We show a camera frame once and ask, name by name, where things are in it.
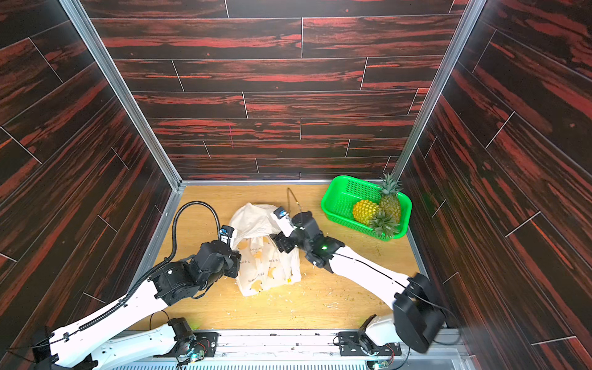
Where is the white plastic bag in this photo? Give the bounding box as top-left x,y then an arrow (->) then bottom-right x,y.
230,203 -> 302,297

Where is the yellow pineapple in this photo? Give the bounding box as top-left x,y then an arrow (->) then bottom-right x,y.
352,200 -> 399,237

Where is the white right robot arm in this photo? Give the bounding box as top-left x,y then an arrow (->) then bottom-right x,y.
271,207 -> 446,356

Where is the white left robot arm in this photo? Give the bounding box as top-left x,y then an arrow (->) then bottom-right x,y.
32,240 -> 241,369

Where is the upright pineapple in basket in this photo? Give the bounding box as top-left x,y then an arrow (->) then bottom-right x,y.
379,174 -> 402,223

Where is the green plastic basket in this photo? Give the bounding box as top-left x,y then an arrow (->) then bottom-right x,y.
321,174 -> 413,241

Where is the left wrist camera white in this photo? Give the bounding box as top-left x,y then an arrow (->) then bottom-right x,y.
218,225 -> 235,247

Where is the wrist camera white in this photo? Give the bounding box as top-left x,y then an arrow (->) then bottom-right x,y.
218,225 -> 235,247
272,207 -> 296,237

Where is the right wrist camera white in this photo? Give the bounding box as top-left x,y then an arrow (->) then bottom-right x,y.
272,207 -> 296,237

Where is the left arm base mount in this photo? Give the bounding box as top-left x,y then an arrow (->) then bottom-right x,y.
168,318 -> 220,368

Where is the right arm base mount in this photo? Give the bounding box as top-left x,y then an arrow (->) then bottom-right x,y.
332,314 -> 402,369

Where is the black corrugated cable hose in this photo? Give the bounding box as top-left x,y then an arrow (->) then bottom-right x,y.
78,200 -> 222,331

